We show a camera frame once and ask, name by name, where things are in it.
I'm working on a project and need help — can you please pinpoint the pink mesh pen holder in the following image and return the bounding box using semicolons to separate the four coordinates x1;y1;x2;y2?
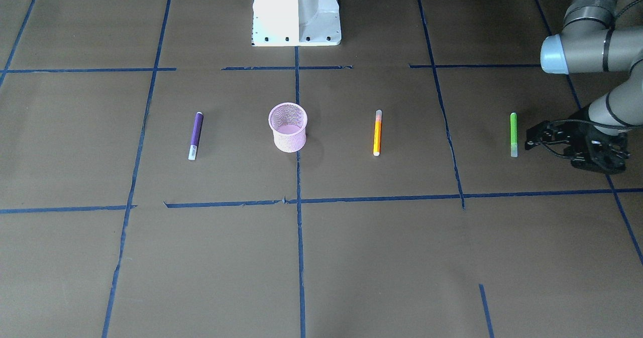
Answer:
267;102;308;153

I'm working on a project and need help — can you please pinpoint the green highlighter pen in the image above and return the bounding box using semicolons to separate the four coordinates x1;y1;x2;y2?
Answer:
509;112;518;158

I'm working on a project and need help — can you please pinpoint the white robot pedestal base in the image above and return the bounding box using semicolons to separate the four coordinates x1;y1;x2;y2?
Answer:
251;0;342;47

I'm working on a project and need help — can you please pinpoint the orange highlighter pen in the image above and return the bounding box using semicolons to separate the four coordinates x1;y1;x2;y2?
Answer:
372;109;383;157

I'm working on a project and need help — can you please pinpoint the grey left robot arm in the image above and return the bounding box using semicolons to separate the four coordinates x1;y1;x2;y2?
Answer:
524;0;642;175

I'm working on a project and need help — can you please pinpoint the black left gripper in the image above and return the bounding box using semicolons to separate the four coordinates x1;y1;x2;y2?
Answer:
524;107;630;175

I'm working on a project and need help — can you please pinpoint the purple highlighter pen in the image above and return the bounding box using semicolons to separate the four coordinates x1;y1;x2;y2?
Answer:
187;111;204;160

